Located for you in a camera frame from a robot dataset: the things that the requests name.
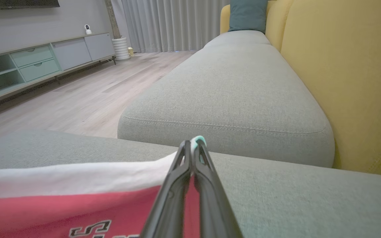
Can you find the grey and mint TV cabinet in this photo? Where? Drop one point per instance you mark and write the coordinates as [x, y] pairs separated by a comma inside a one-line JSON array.
[[38, 62]]

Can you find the grey pleated curtain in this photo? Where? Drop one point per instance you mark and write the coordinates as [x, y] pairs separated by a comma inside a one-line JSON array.
[[174, 24]]

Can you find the small white security camera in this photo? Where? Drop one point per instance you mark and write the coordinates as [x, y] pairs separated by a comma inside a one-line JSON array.
[[87, 29]]

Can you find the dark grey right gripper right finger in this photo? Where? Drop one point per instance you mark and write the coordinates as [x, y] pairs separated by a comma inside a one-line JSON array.
[[213, 205]]

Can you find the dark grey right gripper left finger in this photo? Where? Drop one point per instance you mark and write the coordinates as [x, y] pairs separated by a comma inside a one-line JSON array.
[[170, 201]]

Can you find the teal throw pillow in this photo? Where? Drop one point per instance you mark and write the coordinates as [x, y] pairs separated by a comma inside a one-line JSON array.
[[247, 16]]

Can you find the indoor tree plant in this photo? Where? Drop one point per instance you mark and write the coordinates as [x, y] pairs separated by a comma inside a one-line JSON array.
[[112, 19]]

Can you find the black wall television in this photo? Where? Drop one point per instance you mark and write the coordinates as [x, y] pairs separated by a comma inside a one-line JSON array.
[[15, 3]]

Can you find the white ribbed plant pot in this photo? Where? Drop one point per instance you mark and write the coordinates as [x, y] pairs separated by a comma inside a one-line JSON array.
[[121, 49]]

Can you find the yellow sofa backrest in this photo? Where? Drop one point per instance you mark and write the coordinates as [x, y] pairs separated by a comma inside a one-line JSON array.
[[349, 72]]

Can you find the red Bulls jersey white sleeves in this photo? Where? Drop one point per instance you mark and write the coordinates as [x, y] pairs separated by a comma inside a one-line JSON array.
[[61, 198]]

